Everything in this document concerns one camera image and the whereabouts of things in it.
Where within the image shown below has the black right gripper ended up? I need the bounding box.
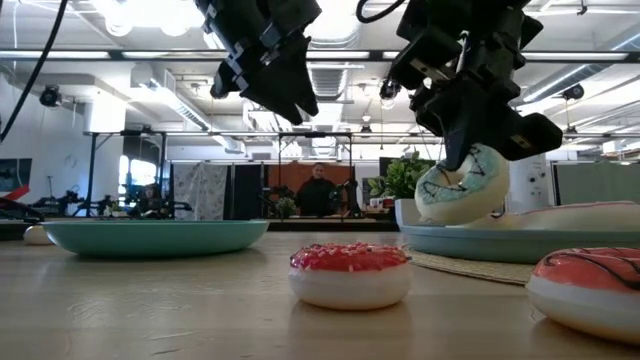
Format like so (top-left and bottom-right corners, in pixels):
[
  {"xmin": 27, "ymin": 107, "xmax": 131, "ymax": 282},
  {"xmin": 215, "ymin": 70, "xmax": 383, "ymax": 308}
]
[{"xmin": 389, "ymin": 0, "xmax": 564, "ymax": 172}]

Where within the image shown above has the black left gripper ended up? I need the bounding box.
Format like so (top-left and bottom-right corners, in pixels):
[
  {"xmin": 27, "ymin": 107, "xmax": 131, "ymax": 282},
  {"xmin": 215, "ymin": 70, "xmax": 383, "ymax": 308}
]
[{"xmin": 194, "ymin": 0, "xmax": 323, "ymax": 126}]

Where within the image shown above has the large blue iced donut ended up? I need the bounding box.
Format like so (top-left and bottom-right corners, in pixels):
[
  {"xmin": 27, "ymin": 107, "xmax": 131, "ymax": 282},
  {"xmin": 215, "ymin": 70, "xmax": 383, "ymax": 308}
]
[{"xmin": 414, "ymin": 143, "xmax": 511, "ymax": 227}]

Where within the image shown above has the pale blue round plate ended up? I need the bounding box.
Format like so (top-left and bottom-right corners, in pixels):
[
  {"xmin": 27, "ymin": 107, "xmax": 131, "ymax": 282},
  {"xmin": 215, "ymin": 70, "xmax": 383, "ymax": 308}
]
[{"xmin": 399, "ymin": 223, "xmax": 640, "ymax": 265}]

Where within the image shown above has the small pink chocolate-drizzled donut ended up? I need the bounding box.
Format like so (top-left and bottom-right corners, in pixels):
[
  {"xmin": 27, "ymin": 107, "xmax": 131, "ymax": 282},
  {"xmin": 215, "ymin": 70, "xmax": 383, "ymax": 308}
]
[{"xmin": 525, "ymin": 247, "xmax": 640, "ymax": 347}]

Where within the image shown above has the small red sprinkled donut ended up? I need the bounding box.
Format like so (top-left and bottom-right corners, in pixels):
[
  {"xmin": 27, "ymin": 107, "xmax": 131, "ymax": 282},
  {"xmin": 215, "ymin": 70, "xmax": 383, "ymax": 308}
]
[{"xmin": 288, "ymin": 242, "xmax": 414, "ymax": 311}]

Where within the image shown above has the white round column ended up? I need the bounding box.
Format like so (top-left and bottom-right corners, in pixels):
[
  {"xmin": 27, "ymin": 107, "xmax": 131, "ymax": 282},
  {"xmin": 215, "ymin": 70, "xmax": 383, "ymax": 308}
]
[{"xmin": 507, "ymin": 154, "xmax": 550, "ymax": 214}]

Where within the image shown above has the orange partition panel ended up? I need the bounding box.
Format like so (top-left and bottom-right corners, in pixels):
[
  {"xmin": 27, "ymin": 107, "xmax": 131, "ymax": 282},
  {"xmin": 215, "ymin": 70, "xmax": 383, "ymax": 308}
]
[{"xmin": 267, "ymin": 163, "xmax": 354, "ymax": 216}]

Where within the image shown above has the green plant in white pot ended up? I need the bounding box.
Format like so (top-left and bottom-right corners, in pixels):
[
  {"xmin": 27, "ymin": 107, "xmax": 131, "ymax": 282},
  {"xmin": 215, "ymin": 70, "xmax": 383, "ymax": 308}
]
[{"xmin": 368, "ymin": 151, "xmax": 436, "ymax": 226}]

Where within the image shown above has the person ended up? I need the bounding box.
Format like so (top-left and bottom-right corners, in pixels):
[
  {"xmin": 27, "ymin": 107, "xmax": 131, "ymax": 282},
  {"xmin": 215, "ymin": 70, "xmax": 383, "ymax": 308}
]
[
  {"xmin": 132, "ymin": 182, "xmax": 166, "ymax": 220},
  {"xmin": 295, "ymin": 162, "xmax": 341, "ymax": 217}
]

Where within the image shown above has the black curtain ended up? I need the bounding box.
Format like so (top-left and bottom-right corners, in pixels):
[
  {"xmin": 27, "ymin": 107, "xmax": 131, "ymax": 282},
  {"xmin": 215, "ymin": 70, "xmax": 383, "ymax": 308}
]
[{"xmin": 228, "ymin": 163, "xmax": 268, "ymax": 221}]

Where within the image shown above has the small potted green plant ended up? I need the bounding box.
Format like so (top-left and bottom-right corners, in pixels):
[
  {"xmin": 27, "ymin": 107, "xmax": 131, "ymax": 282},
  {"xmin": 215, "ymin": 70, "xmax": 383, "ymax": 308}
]
[{"xmin": 274, "ymin": 196, "xmax": 298, "ymax": 220}]

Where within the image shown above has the woven straw placemat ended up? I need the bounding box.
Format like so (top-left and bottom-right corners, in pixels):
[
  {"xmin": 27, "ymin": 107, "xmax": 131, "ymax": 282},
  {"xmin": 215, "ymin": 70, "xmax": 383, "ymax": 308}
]
[{"xmin": 408, "ymin": 249, "xmax": 537, "ymax": 287}]

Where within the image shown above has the patterned grey curtain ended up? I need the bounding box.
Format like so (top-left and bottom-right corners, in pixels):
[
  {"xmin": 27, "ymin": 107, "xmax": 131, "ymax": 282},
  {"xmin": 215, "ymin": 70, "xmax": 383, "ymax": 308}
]
[{"xmin": 172, "ymin": 163, "xmax": 230, "ymax": 221}]

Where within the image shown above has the teal round plate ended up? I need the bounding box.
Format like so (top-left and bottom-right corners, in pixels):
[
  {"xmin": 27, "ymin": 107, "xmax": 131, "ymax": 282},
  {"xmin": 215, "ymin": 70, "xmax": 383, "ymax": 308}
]
[{"xmin": 41, "ymin": 219, "xmax": 270, "ymax": 260}]

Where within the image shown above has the red bar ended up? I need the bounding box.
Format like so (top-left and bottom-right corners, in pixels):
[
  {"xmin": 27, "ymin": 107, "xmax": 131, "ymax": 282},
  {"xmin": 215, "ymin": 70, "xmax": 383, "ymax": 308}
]
[{"xmin": 0, "ymin": 184, "xmax": 31, "ymax": 202}]

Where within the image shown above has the silver ventilation duct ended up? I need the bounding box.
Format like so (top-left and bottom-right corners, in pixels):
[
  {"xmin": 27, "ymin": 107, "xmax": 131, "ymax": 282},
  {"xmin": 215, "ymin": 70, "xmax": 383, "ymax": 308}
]
[{"xmin": 304, "ymin": 19, "xmax": 366, "ymax": 101}]

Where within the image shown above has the black metal rig frame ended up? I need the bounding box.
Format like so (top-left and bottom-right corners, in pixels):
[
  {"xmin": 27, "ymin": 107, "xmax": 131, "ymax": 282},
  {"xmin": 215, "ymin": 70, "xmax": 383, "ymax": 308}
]
[
  {"xmin": 276, "ymin": 131, "xmax": 355, "ymax": 217},
  {"xmin": 85, "ymin": 129, "xmax": 170, "ymax": 217}
]

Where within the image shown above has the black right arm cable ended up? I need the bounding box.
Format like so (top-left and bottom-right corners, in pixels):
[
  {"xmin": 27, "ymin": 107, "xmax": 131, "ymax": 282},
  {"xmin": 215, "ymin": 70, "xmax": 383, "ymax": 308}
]
[{"xmin": 355, "ymin": 0, "xmax": 406, "ymax": 25}]

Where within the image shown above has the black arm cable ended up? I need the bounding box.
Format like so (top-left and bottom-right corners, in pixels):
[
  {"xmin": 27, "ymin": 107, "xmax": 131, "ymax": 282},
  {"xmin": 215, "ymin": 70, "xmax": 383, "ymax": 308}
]
[
  {"xmin": 0, "ymin": 0, "xmax": 70, "ymax": 144},
  {"xmin": 355, "ymin": 0, "xmax": 406, "ymax": 25}
]

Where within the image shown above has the green partition wall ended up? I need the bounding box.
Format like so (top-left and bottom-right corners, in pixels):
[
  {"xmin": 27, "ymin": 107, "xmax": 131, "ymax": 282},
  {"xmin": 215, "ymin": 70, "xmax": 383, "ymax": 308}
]
[{"xmin": 552, "ymin": 162, "xmax": 640, "ymax": 206}]

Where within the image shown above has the black overhead frame bar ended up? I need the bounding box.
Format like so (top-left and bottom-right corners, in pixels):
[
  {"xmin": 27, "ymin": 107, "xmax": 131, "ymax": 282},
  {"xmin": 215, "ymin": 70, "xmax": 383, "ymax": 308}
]
[{"xmin": 0, "ymin": 48, "xmax": 640, "ymax": 63}]

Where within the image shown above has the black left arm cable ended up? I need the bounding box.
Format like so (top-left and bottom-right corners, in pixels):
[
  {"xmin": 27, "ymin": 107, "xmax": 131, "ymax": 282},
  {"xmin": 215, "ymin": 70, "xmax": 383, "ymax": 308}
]
[{"xmin": 0, "ymin": 0, "xmax": 70, "ymax": 144}]

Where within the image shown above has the framed wall picture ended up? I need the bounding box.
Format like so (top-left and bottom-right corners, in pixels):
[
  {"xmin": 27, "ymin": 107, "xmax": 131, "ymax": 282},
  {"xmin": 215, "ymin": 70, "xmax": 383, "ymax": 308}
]
[{"xmin": 0, "ymin": 158, "xmax": 34, "ymax": 194}]

